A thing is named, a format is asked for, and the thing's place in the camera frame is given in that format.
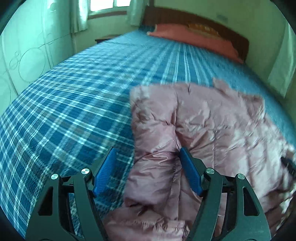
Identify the green curtain right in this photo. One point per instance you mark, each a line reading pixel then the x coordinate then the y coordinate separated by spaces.
pixel 283 70

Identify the green curtain far left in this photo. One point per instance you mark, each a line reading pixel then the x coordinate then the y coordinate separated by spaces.
pixel 78 16

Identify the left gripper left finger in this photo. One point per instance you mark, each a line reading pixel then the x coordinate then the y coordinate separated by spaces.
pixel 65 209

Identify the red folded blanket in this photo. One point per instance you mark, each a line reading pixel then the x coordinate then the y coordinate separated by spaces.
pixel 184 34

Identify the white wardrobe with circles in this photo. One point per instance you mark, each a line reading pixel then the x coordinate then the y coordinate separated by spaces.
pixel 36 38

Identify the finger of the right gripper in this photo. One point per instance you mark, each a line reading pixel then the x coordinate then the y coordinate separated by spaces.
pixel 290 165

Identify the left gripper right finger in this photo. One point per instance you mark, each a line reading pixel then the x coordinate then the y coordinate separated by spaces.
pixel 229 210

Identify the orange patterned pillow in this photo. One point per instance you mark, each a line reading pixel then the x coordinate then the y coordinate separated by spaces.
pixel 204 30

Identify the blue plaid bed sheet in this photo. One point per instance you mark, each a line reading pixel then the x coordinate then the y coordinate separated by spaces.
pixel 72 114

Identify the wooden bedside table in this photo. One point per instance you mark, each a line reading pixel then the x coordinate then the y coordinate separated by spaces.
pixel 105 38

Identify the pink quilted down jacket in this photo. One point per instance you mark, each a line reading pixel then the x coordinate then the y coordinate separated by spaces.
pixel 228 130

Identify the left window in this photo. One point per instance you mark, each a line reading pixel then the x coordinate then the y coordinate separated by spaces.
pixel 103 8

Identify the wall socket plate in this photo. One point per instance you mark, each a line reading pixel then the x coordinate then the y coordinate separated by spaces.
pixel 222 18

